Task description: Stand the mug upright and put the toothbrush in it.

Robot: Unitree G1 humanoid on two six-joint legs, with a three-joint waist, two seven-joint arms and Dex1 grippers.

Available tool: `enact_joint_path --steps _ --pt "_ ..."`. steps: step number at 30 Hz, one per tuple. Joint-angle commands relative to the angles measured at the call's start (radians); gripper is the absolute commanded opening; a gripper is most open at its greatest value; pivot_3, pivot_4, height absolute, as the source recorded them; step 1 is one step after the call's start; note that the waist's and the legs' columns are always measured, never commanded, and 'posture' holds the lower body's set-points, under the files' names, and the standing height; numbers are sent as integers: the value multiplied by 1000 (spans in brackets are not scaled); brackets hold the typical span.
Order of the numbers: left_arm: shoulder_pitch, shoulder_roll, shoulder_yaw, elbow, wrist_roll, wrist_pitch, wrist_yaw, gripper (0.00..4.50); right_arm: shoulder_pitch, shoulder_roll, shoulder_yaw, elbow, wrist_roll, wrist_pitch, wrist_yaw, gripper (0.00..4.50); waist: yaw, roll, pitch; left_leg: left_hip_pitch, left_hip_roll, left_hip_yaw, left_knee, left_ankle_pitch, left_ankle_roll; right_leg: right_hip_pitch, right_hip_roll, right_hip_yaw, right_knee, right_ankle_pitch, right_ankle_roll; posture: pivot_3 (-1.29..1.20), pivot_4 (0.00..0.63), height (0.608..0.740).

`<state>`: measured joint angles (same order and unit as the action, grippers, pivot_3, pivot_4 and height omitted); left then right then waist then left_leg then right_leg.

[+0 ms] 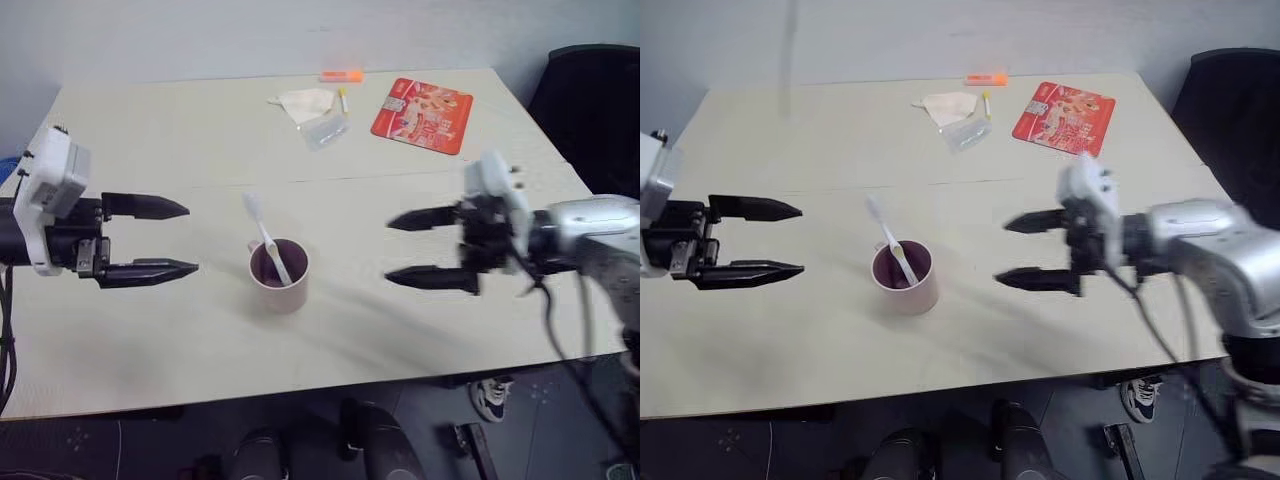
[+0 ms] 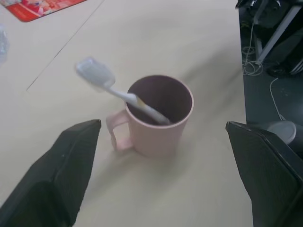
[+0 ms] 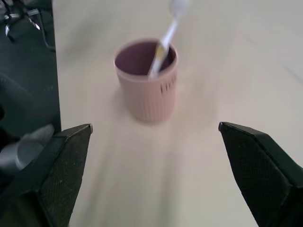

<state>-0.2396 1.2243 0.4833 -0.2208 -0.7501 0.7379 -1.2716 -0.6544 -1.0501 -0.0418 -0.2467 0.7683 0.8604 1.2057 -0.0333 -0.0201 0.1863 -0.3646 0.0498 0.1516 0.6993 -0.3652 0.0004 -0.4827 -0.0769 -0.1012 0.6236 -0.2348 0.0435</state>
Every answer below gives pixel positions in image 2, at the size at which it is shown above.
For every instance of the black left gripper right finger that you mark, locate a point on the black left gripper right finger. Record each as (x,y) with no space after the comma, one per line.
(265,179)

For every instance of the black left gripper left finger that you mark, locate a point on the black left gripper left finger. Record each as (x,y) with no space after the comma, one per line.
(54,179)

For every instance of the pink plastic mug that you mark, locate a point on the pink plastic mug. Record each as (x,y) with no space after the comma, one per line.
(158,132)

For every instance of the white toothbrush with head cap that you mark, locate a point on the white toothbrush with head cap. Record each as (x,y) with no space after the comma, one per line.
(99,74)

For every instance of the grey round robot part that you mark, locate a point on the grey round robot part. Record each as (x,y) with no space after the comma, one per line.
(282,130)

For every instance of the black equipment base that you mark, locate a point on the black equipment base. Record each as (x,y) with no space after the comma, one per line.
(287,56)

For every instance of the clear plastic bag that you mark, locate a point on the clear plastic bag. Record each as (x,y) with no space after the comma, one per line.
(2,45)

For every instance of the red patterned mat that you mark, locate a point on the red patterned mat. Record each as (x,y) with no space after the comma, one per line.
(35,7)

